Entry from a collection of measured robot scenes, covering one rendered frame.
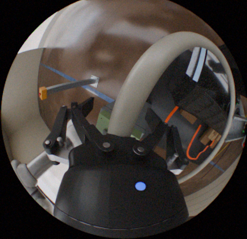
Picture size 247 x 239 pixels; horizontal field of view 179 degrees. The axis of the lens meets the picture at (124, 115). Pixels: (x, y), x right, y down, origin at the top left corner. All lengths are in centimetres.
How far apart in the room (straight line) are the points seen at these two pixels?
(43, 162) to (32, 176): 13
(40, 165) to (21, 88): 587
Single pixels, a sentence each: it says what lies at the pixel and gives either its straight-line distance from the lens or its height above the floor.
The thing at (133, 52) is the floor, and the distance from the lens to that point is 147.
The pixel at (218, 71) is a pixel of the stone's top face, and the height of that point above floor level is 83.
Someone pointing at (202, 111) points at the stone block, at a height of 69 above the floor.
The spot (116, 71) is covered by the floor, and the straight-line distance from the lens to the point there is 150.
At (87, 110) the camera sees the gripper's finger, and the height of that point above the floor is 124.
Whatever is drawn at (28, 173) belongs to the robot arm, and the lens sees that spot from 53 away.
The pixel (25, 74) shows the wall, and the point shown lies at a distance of 605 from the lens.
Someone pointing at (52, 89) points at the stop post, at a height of 90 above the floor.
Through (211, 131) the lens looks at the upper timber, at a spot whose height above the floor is 19.
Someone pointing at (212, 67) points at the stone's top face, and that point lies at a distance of 69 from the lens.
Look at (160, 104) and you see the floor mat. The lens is 139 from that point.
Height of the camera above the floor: 136
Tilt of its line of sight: 59 degrees down
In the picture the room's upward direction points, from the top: 137 degrees counter-clockwise
